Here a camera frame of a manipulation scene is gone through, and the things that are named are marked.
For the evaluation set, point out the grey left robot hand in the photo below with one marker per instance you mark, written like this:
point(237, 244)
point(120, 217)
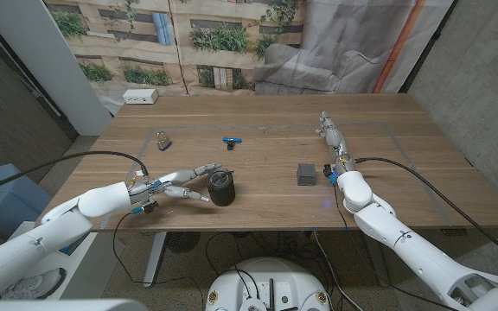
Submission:
point(167, 179)

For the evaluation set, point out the black backdrop stand pole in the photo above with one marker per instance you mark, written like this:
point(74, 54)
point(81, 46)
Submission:
point(426, 49)

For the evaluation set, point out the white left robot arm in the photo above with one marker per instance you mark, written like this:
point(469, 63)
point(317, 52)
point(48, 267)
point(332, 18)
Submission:
point(37, 242)

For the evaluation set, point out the blue flat item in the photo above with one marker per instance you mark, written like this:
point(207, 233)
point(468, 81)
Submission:
point(68, 249)

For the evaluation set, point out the white robot torso edge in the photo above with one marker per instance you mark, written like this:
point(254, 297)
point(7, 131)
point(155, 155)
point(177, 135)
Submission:
point(59, 306)

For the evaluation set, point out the white power strip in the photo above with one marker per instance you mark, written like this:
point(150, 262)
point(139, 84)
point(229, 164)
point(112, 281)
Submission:
point(140, 96)

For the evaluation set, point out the blue upholstered chair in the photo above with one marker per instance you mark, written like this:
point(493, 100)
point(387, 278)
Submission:
point(11, 194)

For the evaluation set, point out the grey sneaker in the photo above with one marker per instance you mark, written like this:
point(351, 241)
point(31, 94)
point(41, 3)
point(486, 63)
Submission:
point(33, 285)

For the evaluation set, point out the blue and black clamp tool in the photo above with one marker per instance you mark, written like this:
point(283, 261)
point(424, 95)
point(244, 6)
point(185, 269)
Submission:
point(231, 140)

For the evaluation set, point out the black cylindrical speaker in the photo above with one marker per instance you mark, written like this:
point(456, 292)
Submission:
point(221, 192)

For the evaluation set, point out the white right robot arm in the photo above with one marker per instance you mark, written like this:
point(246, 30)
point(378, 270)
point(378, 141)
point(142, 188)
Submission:
point(413, 250)

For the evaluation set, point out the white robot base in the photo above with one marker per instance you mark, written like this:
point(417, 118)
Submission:
point(270, 281)

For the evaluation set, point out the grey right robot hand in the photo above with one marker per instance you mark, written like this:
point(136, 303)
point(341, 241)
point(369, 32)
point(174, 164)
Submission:
point(335, 138)

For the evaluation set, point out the small gray box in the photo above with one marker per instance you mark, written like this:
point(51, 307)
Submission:
point(306, 175)

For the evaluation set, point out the printed fabric backdrop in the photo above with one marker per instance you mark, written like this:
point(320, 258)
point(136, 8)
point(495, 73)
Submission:
point(240, 43)

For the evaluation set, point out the white table leg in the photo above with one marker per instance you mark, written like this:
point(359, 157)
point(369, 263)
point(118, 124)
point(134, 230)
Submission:
point(154, 259)

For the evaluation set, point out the white pillar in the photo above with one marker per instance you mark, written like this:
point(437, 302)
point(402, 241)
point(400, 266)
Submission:
point(50, 60)

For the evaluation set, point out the black round floor fan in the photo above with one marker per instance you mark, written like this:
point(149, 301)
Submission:
point(183, 242)

